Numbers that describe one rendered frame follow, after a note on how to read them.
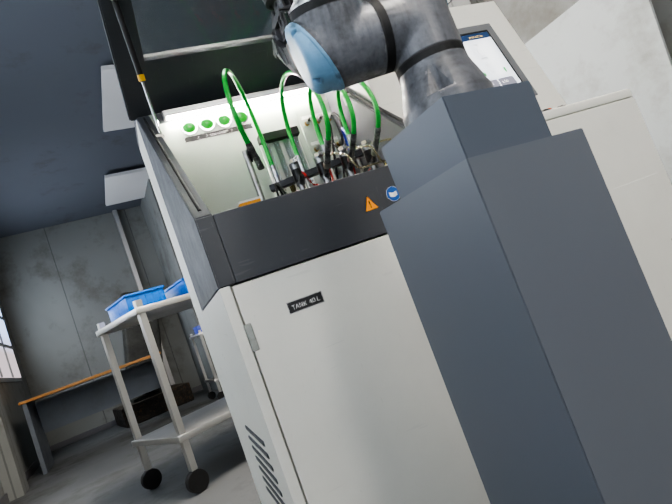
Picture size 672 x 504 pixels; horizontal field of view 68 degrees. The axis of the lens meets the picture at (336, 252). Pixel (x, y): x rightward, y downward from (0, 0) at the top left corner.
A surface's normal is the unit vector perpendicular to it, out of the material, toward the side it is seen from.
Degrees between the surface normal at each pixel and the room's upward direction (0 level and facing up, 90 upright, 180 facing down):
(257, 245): 90
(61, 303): 90
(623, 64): 81
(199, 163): 90
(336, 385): 90
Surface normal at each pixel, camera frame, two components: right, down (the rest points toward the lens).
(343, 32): 0.22, 0.14
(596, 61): -0.89, 0.13
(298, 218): 0.31, -0.19
